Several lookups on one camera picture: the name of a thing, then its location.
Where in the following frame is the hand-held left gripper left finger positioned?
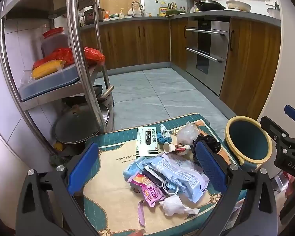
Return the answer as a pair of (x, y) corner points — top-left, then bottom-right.
(16, 143), (100, 236)

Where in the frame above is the white tissue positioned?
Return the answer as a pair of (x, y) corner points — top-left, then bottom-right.
(159, 195), (200, 217)

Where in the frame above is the small clear plastic bottle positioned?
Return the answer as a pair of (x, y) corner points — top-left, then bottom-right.
(160, 123), (171, 140)

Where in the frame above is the white printed sachet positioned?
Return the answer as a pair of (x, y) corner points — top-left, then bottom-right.
(145, 165), (168, 177)

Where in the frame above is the red lid plastic jar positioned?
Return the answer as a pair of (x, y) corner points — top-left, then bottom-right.
(41, 27), (69, 57)

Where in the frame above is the wooden kitchen cabinet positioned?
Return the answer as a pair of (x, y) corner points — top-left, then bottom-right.
(80, 13), (282, 121)

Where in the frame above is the light blue packet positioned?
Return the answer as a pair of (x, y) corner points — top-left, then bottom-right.
(124, 156), (148, 185)

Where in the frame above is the blue grey tray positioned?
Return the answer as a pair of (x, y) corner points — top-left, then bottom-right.
(18, 64), (79, 101)

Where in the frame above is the glass pot lid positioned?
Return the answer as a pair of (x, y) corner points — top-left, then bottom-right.
(54, 103), (110, 144)

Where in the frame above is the teal cloth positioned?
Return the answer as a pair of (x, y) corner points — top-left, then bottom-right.
(156, 132), (173, 144)

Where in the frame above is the white bowl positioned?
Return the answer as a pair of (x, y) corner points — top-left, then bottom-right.
(226, 0), (252, 11)

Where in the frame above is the person's right hand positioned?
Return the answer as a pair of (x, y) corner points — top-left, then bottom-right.
(280, 178), (295, 220)

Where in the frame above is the pink ribbon strip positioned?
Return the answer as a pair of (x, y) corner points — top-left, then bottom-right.
(138, 199), (148, 227)

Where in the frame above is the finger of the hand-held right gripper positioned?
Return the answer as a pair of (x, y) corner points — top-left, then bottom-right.
(284, 104), (295, 128)
(260, 116), (292, 151)

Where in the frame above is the small patterned paper cup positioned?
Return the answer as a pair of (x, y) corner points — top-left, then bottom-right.
(163, 143), (192, 154)

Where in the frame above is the white medicine box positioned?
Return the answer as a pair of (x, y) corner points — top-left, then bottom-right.
(136, 126), (158, 157)

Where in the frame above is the pink snack wrapper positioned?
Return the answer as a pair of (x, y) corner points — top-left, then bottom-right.
(127, 173), (166, 208)

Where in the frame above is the steel kitchen faucet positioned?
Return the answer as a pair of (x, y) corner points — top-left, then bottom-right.
(131, 1), (144, 18)

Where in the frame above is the black wok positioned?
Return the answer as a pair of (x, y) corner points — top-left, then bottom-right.
(195, 0), (227, 11)

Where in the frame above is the stainless steel built-in oven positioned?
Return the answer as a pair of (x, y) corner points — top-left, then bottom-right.
(185, 20), (230, 96)

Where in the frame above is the wooden pan handle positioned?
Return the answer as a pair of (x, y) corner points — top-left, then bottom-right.
(102, 86), (114, 99)

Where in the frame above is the stainless steel rack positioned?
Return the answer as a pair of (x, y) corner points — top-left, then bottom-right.
(0, 0), (115, 158)

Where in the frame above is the dark rice cooker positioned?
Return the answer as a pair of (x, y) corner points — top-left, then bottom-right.
(84, 8), (105, 26)

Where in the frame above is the blue face mask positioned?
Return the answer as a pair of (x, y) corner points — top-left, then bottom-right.
(162, 179), (180, 195)

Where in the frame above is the white wet wipes pack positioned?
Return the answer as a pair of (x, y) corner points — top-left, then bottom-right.
(144, 154), (209, 203)

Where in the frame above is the yellow noodle packet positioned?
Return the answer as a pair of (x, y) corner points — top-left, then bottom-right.
(21, 59), (67, 83)

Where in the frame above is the teal orange printed mat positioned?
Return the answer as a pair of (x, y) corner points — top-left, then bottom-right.
(84, 113), (239, 236)

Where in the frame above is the clear plastic bag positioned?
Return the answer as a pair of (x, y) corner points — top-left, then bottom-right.
(176, 122), (201, 145)

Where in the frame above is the black plastic bag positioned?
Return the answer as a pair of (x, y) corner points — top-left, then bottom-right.
(192, 134), (222, 153)

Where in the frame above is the blue bin with yellow rim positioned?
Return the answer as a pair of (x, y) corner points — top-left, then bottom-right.
(224, 116), (273, 171)

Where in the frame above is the red plastic bag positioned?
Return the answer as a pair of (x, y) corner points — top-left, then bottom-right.
(33, 47), (105, 69)

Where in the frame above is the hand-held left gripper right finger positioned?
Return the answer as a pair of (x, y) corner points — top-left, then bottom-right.
(193, 139), (278, 236)

